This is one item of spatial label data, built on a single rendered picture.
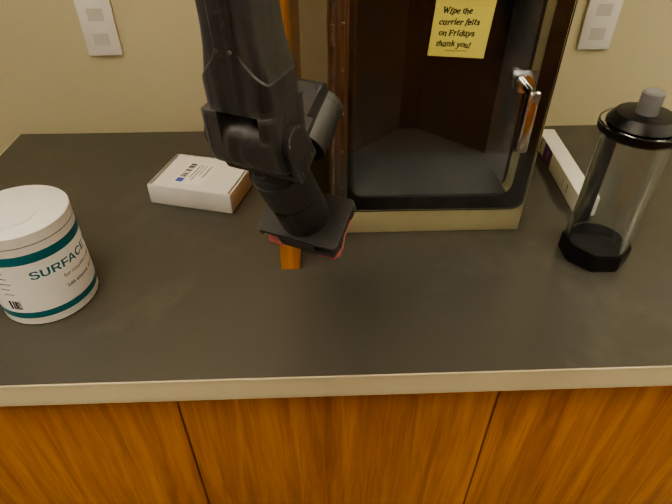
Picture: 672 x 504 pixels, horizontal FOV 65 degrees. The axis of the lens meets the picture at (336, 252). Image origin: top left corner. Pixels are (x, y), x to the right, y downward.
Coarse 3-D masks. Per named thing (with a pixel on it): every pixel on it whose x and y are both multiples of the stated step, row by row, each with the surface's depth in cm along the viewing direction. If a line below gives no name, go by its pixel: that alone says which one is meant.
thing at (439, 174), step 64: (384, 0) 65; (512, 0) 65; (576, 0) 66; (384, 64) 70; (448, 64) 70; (512, 64) 70; (384, 128) 76; (448, 128) 76; (512, 128) 76; (384, 192) 83; (448, 192) 83; (512, 192) 83
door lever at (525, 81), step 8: (520, 80) 72; (528, 80) 72; (520, 88) 72; (528, 88) 70; (528, 96) 69; (536, 96) 68; (528, 104) 69; (536, 104) 69; (528, 112) 70; (536, 112) 70; (520, 120) 72; (528, 120) 70; (520, 128) 72; (528, 128) 71; (520, 136) 72; (528, 136) 72; (520, 144) 73; (528, 144) 73; (520, 152) 73
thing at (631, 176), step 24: (600, 120) 71; (600, 144) 73; (624, 144) 68; (600, 168) 73; (624, 168) 70; (648, 168) 70; (600, 192) 74; (624, 192) 72; (648, 192) 73; (576, 216) 80; (600, 216) 76; (624, 216) 74; (576, 240) 81; (600, 240) 78; (624, 240) 77
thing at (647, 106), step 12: (648, 96) 67; (660, 96) 67; (624, 108) 71; (636, 108) 69; (648, 108) 68; (660, 108) 68; (612, 120) 70; (624, 120) 68; (636, 120) 68; (648, 120) 68; (660, 120) 68; (636, 132) 67; (648, 132) 67; (660, 132) 67
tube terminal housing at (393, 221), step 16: (352, 224) 88; (368, 224) 88; (384, 224) 88; (400, 224) 88; (416, 224) 88; (432, 224) 88; (448, 224) 88; (464, 224) 89; (480, 224) 89; (496, 224) 89; (512, 224) 89
